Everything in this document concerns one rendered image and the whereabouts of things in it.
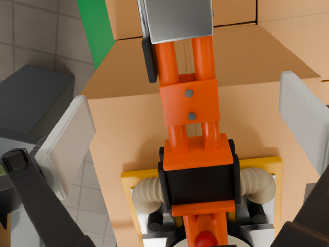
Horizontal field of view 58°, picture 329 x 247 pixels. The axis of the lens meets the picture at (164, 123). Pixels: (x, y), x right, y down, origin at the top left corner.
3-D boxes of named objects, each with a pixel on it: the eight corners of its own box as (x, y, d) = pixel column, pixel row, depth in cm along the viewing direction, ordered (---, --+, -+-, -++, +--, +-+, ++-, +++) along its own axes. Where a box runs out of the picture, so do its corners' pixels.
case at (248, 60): (253, 190, 110) (289, 299, 75) (147, 197, 114) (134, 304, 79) (259, 24, 81) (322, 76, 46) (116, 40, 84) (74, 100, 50)
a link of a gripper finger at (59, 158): (66, 201, 16) (52, 202, 16) (96, 131, 22) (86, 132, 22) (47, 154, 14) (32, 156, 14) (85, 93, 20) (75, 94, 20)
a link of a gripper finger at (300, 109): (329, 127, 13) (347, 125, 13) (280, 70, 19) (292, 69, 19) (320, 180, 14) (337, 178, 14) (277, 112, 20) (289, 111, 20)
